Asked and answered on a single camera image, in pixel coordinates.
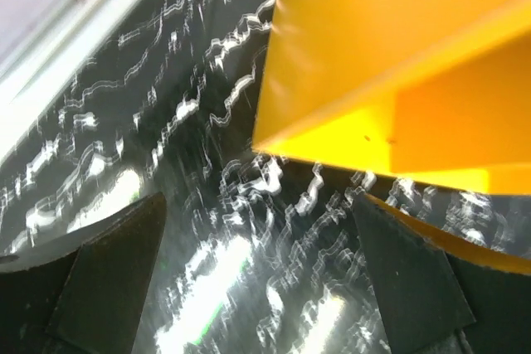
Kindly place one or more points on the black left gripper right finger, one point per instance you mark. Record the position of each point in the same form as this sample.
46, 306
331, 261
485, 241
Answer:
439, 293

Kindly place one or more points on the aluminium frame rail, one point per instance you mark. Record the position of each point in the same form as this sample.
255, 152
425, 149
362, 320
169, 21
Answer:
62, 18

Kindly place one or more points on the yellow two-compartment shelf box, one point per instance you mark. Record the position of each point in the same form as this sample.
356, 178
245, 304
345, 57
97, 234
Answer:
437, 91

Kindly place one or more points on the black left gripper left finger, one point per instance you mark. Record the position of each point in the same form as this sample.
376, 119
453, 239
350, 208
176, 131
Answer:
83, 292

